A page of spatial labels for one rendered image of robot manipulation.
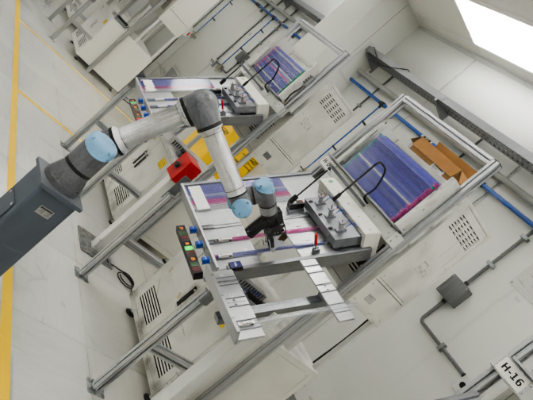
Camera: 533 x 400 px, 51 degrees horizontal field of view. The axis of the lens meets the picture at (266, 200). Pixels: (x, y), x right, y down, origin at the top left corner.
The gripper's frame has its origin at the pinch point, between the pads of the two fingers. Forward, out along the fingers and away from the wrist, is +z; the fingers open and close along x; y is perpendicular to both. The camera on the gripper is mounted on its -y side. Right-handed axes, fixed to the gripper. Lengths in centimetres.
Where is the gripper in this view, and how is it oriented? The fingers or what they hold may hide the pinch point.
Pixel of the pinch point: (270, 249)
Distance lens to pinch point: 240.5
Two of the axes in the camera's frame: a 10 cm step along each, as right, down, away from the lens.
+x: -3.4, -5.3, 7.8
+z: 1.4, 7.9, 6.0
